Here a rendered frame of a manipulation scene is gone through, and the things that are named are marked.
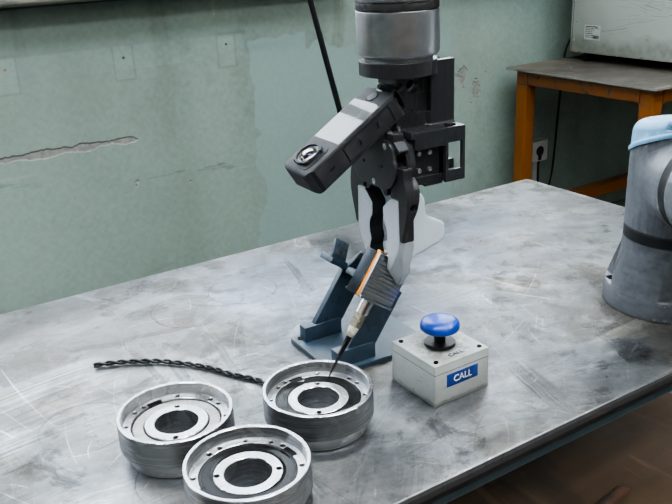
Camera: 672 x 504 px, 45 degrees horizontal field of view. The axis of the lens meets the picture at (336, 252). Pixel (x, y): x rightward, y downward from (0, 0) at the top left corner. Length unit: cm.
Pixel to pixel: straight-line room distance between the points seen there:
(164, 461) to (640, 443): 74
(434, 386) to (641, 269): 33
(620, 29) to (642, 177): 202
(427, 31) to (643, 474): 70
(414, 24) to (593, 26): 236
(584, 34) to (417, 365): 237
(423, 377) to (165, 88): 167
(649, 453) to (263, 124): 164
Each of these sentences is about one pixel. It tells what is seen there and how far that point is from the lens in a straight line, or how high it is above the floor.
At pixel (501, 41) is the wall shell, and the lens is 305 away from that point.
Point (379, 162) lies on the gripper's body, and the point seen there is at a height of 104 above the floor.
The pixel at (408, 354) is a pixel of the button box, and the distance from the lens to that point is 83.
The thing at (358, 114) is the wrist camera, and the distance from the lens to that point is 73.
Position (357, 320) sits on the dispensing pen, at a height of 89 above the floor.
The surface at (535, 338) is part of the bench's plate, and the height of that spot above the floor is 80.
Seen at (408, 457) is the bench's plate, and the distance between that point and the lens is 75.
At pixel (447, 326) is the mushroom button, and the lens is 81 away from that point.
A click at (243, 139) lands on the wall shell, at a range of 248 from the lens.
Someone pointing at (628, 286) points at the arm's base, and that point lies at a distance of 103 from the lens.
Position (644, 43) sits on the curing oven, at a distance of 293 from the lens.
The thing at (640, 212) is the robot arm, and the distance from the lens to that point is 101.
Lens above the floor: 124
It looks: 21 degrees down
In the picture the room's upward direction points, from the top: 3 degrees counter-clockwise
